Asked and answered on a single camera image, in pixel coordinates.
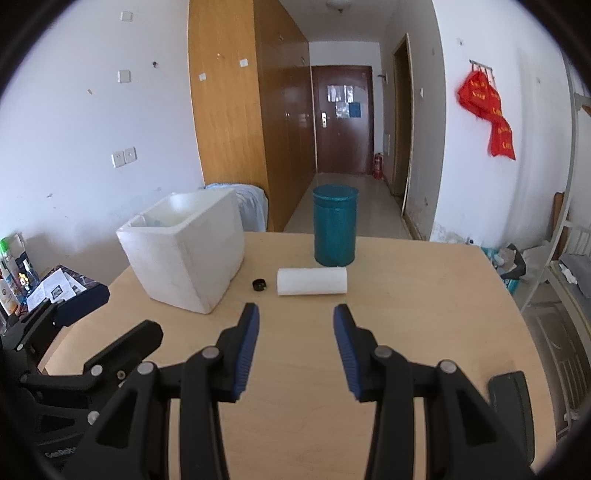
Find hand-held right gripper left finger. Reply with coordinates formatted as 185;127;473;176
60;302;260;480

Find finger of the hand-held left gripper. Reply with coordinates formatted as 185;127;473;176
0;298;63;366
21;320;164;393

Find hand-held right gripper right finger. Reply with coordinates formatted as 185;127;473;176
333;304;539;480

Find white foam box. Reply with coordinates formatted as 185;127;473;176
115;188;245;315

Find printed paper leaflets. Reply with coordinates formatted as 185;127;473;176
27;269;86;311

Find white lotion bottle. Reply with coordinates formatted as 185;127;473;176
0;277;17;317

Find dark patterned box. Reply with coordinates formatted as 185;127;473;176
28;265;110;326

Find white foam sheet roll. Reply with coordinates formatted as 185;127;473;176
276;267;348;296

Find teal metal canister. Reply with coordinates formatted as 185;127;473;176
312;185;360;268

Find light blue cloth pile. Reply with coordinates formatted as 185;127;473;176
203;183;269;232

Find black rubbish bag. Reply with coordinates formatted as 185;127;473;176
480;242;529;294

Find dark brown entrance door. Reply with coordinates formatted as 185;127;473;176
310;65;374;175

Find wooden wardrobe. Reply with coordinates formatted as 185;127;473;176
187;0;317;232

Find brown side door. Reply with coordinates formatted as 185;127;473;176
392;33;414;199

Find paper notices on door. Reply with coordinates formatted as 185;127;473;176
327;84;363;118

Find red hanging banners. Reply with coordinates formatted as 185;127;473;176
457;69;517;161

